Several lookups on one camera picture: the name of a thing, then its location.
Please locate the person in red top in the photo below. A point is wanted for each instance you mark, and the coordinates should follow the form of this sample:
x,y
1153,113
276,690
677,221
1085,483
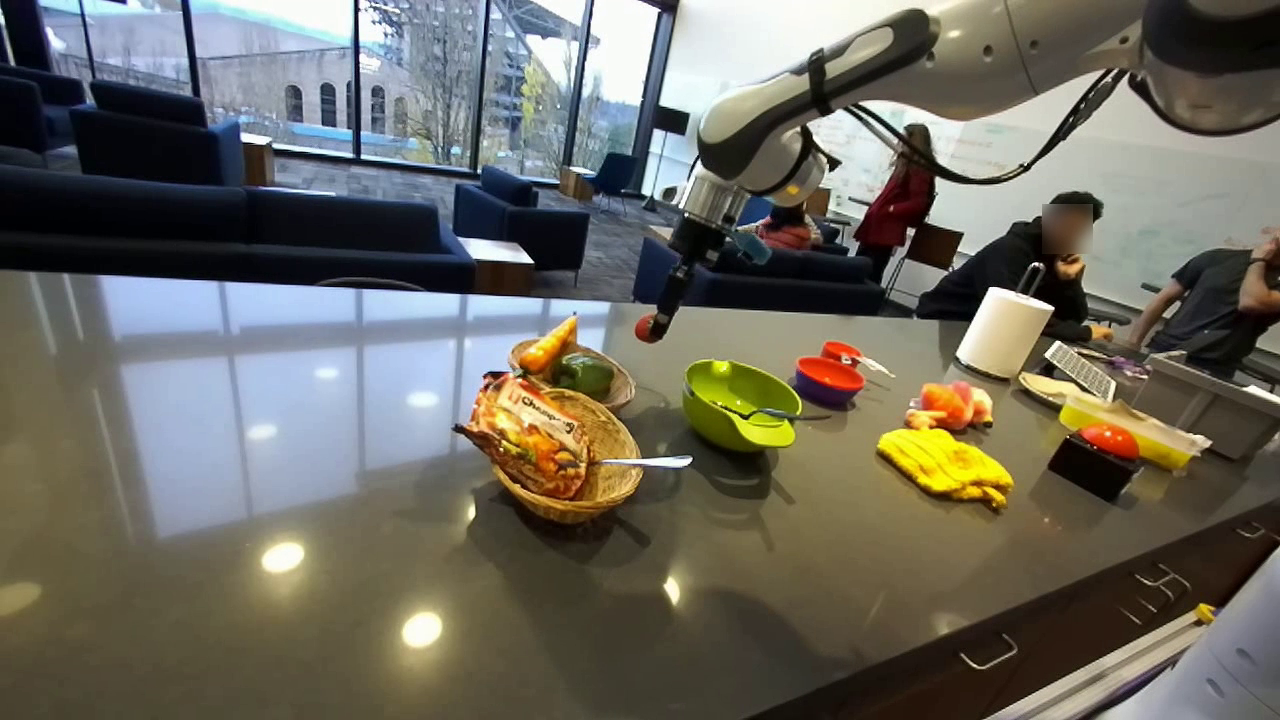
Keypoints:
x,y
899,206

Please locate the seated person red shirt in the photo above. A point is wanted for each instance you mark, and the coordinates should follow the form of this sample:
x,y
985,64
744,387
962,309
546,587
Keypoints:
x,y
790,229

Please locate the person in black hoodie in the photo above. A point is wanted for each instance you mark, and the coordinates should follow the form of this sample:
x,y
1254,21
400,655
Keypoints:
x,y
1020,265

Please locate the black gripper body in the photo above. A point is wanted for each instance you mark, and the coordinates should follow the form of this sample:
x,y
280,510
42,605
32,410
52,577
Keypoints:
x,y
692,240

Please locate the teal wrist camera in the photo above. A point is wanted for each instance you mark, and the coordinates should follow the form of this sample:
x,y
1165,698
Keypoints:
x,y
751,248

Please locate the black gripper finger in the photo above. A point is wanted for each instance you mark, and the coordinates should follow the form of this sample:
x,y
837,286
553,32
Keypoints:
x,y
658,325
672,312

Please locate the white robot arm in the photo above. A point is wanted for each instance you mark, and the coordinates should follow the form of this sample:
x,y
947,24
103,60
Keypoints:
x,y
1200,64

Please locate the snack bag in basket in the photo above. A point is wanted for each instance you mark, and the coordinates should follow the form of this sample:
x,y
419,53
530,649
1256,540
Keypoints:
x,y
526,433

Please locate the red and purple bowl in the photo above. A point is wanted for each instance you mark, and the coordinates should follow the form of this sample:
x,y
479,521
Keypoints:
x,y
824,382

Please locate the red dome on black base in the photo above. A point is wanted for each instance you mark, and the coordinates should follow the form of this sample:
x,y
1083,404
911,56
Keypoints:
x,y
1099,457

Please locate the yellow cloth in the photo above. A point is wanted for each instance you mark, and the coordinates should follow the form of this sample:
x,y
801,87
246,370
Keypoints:
x,y
947,465

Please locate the white paper towel roll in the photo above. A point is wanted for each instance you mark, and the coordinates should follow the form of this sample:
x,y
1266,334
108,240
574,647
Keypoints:
x,y
1007,325

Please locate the dark blue armchair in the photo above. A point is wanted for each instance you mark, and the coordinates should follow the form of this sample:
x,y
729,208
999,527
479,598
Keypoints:
x,y
505,206

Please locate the seated person dark shirt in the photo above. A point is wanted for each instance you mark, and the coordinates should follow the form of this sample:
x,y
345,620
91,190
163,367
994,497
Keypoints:
x,y
1215,309

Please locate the clear container with yellow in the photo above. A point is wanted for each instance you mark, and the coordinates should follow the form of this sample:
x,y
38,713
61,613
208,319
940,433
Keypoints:
x,y
1153,437

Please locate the long dark blue sofa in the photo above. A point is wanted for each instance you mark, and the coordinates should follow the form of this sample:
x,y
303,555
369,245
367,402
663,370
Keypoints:
x,y
118,227

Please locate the metal spoon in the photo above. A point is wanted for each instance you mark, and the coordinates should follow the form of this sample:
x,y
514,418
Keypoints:
x,y
646,462

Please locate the large wicker basket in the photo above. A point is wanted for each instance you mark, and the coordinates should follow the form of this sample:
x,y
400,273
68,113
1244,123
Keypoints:
x,y
606,487

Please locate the small red ball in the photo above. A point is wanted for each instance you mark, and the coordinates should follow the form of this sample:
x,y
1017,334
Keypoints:
x,y
642,334

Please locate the green plastic bowl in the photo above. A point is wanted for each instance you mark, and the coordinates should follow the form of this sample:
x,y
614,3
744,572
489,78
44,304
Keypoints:
x,y
739,404

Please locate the yellow pear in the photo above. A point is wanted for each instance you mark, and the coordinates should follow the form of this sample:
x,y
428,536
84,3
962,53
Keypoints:
x,y
546,348

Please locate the pink orange plush toy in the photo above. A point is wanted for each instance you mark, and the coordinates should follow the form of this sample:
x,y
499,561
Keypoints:
x,y
951,404

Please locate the dark blue sofa right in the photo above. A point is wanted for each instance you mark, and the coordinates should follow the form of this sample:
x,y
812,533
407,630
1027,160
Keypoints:
x,y
784,280

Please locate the green apple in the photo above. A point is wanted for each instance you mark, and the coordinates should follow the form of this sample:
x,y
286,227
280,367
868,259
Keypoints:
x,y
586,375

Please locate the small red cup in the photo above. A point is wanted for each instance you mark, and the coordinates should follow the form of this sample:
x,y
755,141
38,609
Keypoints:
x,y
854,357

